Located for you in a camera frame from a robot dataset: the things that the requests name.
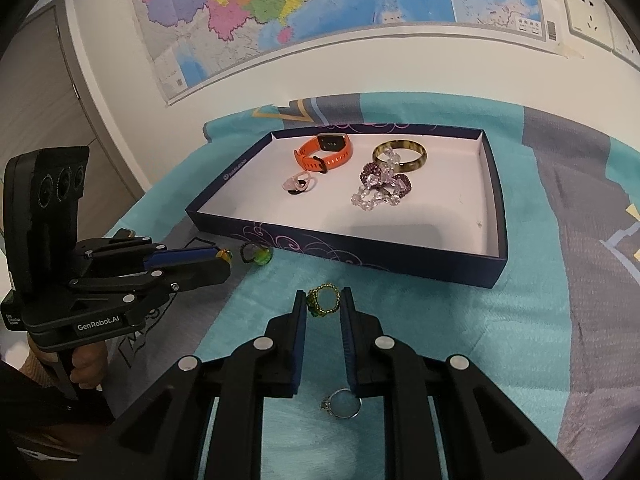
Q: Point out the amber tortoiseshell bangle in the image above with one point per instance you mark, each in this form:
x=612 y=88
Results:
x=418 y=160

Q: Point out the colourful wall map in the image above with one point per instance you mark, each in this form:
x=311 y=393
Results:
x=310 y=10

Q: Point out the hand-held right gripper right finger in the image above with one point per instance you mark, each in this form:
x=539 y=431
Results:
x=348 y=342

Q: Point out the person's left hand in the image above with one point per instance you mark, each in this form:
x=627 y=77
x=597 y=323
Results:
x=86 y=366

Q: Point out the grey door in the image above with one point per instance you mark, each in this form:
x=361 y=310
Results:
x=40 y=95

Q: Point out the teal grey printed blanket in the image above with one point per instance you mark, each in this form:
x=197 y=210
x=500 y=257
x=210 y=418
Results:
x=550 y=270

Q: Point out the dark blue cardboard box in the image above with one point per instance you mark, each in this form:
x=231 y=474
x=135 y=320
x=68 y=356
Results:
x=440 y=220

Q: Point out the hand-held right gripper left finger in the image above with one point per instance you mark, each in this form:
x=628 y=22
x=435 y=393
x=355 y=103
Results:
x=300 y=342

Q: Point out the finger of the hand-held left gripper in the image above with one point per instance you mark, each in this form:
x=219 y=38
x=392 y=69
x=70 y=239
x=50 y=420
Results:
x=200 y=277
x=175 y=256

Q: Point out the orange smart watch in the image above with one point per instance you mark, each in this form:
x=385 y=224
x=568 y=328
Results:
x=310 y=153

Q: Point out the white wall socket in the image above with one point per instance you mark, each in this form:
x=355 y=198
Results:
x=624 y=35
x=587 y=10

